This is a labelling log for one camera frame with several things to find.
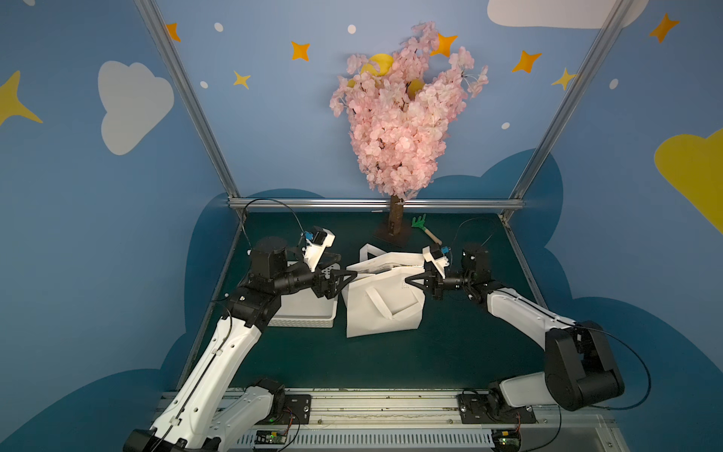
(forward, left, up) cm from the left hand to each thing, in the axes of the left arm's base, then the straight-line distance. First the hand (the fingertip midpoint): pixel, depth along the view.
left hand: (346, 260), depth 67 cm
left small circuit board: (-34, +18, -33) cm, 51 cm away
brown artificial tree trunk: (+36, -16, -21) cm, 45 cm away
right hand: (+4, -18, -13) cm, 23 cm away
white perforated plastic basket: (+1, +15, -31) cm, 34 cm away
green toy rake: (+42, -28, -32) cm, 60 cm away
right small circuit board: (-33, -43, -34) cm, 64 cm away
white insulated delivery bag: (-4, -9, -12) cm, 15 cm away
